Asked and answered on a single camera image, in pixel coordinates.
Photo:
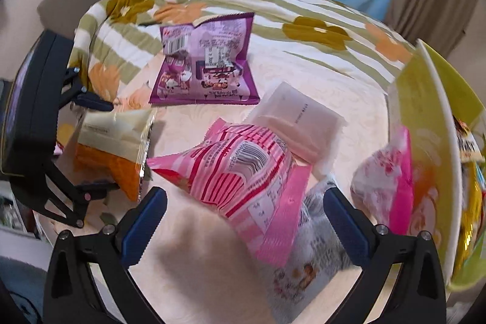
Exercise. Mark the pink striped snack packet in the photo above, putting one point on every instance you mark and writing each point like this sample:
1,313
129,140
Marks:
243,176

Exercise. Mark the dark white snack packet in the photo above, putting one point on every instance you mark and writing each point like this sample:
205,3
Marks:
469,141

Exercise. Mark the purple snack packet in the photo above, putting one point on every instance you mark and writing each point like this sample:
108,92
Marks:
207,58

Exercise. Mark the white translucent packet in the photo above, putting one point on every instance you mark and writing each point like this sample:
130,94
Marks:
300,119

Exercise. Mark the grey white snack packet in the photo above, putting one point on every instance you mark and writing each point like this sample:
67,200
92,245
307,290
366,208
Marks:
315,252

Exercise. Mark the pink floral snack packet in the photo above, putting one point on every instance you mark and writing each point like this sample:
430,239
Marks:
387,176

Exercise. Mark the orange cream-topped snack packet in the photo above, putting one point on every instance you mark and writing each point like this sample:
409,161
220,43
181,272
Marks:
110,145

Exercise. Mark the yellow snack packet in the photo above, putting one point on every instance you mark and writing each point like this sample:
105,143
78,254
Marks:
470,217

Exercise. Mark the yellow-green cardboard box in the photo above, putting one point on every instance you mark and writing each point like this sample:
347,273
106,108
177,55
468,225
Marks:
425,111

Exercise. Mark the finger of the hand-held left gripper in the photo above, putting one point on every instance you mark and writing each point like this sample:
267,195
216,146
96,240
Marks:
76,202
89,99

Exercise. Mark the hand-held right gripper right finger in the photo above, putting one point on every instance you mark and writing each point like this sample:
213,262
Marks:
346,229

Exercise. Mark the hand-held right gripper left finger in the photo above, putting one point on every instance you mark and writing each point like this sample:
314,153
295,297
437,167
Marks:
143,225

